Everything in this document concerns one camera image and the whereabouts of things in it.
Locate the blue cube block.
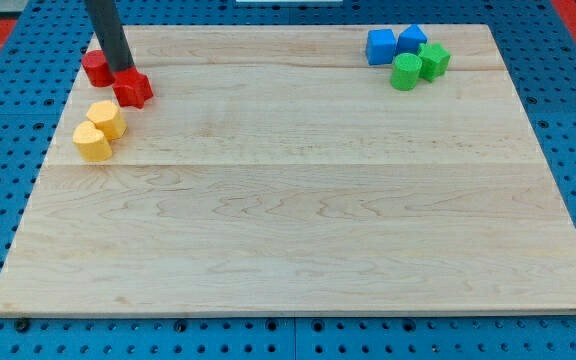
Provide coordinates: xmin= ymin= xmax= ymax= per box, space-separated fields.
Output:
xmin=365 ymin=29 xmax=397 ymax=66

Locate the yellow hexagon block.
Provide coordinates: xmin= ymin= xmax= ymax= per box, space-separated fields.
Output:
xmin=86 ymin=100 xmax=127 ymax=140

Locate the red star block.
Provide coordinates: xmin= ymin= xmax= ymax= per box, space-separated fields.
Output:
xmin=112 ymin=66 xmax=154 ymax=109

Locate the green cylinder block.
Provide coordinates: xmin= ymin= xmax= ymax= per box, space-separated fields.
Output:
xmin=390 ymin=53 xmax=423 ymax=91

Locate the yellow heart block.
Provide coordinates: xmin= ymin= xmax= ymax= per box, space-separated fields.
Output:
xmin=72 ymin=121 xmax=113 ymax=162

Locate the red cylinder block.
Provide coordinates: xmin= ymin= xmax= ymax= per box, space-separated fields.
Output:
xmin=81 ymin=50 xmax=114 ymax=87

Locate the light wooden board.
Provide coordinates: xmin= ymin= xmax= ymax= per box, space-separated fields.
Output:
xmin=0 ymin=24 xmax=576 ymax=318

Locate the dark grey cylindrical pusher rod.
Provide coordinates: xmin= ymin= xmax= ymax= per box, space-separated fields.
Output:
xmin=84 ymin=0 xmax=134 ymax=73

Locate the blue triangular block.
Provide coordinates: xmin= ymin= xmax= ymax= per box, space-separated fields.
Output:
xmin=395 ymin=24 xmax=428 ymax=56

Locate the green star block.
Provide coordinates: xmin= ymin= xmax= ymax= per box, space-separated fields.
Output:
xmin=418 ymin=43 xmax=451 ymax=82

